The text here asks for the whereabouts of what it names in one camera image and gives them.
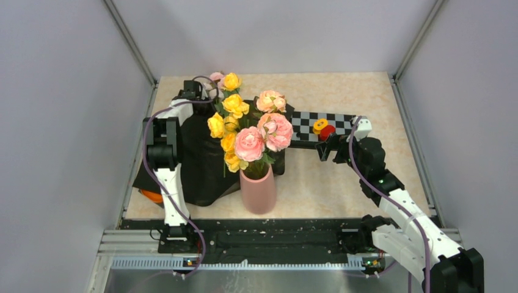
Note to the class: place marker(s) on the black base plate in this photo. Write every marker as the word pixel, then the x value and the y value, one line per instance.
pixel 266 241

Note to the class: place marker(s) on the yellow toy block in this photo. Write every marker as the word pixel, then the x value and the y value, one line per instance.
pixel 319 125

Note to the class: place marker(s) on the orange ring toy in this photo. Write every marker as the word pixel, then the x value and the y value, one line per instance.
pixel 152 196

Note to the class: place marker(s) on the peach rose stem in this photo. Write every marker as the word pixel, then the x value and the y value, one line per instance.
pixel 275 128

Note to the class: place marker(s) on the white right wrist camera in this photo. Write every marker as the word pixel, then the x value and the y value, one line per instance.
pixel 360 128

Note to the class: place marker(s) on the red toy block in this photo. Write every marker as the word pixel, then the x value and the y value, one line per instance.
pixel 326 132

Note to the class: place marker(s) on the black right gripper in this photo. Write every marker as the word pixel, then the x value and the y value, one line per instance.
pixel 340 141

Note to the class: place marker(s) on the pink vase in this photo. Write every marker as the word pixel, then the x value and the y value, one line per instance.
pixel 259 196

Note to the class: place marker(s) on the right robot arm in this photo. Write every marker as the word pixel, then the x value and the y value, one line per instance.
pixel 410 237

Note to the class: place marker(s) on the aluminium frame rail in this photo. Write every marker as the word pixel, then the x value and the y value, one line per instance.
pixel 129 40

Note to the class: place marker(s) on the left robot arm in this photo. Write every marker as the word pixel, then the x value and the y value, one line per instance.
pixel 162 157

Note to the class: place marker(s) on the black white chessboard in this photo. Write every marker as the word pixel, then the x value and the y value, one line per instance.
pixel 302 123

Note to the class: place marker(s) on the black wrapping sheet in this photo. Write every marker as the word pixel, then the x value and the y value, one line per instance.
pixel 204 175

